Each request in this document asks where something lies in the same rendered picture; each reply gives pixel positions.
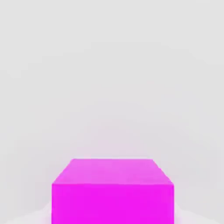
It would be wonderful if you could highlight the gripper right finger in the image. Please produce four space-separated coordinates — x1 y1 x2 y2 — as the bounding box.
174 202 205 224

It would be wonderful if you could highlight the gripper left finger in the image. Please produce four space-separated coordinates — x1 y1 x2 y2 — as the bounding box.
19 201 53 224

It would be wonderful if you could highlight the small magenta cube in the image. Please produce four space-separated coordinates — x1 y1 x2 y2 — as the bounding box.
51 158 175 224

